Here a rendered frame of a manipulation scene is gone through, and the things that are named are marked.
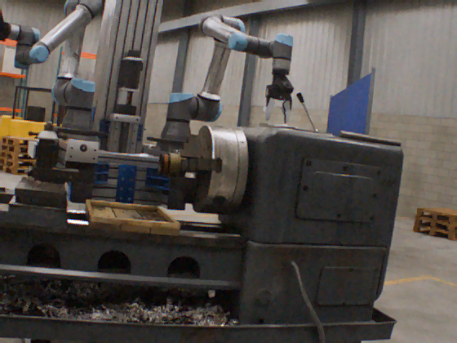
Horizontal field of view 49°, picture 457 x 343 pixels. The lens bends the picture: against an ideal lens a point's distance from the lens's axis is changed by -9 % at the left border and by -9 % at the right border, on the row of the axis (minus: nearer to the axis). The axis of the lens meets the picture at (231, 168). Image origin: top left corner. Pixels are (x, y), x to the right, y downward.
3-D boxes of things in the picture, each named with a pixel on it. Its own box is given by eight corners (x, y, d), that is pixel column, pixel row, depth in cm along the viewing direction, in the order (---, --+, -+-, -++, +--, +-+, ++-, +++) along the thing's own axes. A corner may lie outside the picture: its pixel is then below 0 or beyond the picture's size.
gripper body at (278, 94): (281, 101, 221) (284, 73, 221) (289, 101, 213) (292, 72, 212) (263, 99, 219) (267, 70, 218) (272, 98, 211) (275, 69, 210)
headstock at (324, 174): (339, 226, 242) (350, 141, 240) (397, 248, 197) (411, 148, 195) (214, 218, 224) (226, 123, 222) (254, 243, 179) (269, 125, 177)
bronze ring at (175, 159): (184, 152, 196) (159, 149, 193) (189, 154, 187) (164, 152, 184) (180, 178, 197) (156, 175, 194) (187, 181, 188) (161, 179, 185)
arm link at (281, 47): (285, 37, 220) (298, 36, 213) (282, 63, 220) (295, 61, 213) (270, 33, 216) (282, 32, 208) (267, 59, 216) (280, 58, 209)
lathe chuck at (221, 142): (206, 202, 213) (219, 122, 209) (229, 224, 184) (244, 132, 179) (184, 200, 211) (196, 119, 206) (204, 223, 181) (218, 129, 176)
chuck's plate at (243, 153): (215, 203, 214) (227, 123, 210) (239, 225, 185) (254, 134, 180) (206, 202, 213) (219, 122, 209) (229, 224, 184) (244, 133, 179)
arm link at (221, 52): (183, 115, 269) (213, 11, 252) (209, 118, 277) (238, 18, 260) (193, 123, 259) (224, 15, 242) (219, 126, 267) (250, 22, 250)
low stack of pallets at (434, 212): (442, 229, 994) (445, 207, 992) (481, 238, 928) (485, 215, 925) (410, 231, 916) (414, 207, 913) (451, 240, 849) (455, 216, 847)
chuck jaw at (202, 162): (210, 161, 192) (221, 158, 181) (210, 175, 191) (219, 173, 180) (180, 158, 188) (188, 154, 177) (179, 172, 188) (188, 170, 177)
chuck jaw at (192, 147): (205, 166, 198) (203, 140, 205) (209, 158, 194) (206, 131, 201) (175, 162, 195) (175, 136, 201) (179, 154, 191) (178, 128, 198)
